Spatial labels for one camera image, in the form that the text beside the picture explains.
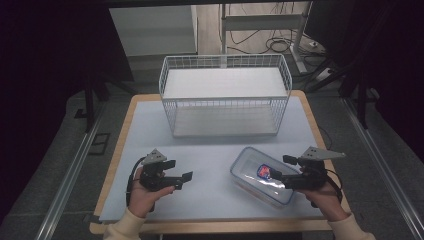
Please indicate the aluminium floor rail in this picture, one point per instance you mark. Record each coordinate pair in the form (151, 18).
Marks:
(68, 181)
(383, 166)

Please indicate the white metal desk frame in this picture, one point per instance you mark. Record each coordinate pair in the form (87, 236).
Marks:
(263, 21)

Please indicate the pale blue table mat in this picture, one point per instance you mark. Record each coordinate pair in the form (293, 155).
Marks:
(200, 186)

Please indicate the clear blue-rimmed plastic container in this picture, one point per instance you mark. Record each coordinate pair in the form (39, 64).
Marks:
(256, 176)

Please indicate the wood-edged table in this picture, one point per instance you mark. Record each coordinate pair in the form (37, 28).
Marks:
(206, 227)

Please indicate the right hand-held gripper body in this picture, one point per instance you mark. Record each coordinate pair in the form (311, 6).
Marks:
(308, 173)

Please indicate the person's right hand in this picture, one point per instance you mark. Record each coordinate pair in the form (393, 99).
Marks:
(325, 201)

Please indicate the black floor plate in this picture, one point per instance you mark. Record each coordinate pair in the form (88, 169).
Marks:
(99, 144)

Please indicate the black stand legs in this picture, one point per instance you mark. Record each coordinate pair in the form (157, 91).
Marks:
(89, 100)
(361, 100)

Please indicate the person's left hand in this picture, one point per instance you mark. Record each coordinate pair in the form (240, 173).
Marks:
(144, 198)

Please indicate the white cabinet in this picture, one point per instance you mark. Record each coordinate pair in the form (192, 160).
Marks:
(153, 30)

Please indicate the white power strip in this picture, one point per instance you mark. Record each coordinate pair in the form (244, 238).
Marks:
(324, 74)

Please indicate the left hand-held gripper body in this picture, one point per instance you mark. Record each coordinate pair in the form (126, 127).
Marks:
(154, 176)

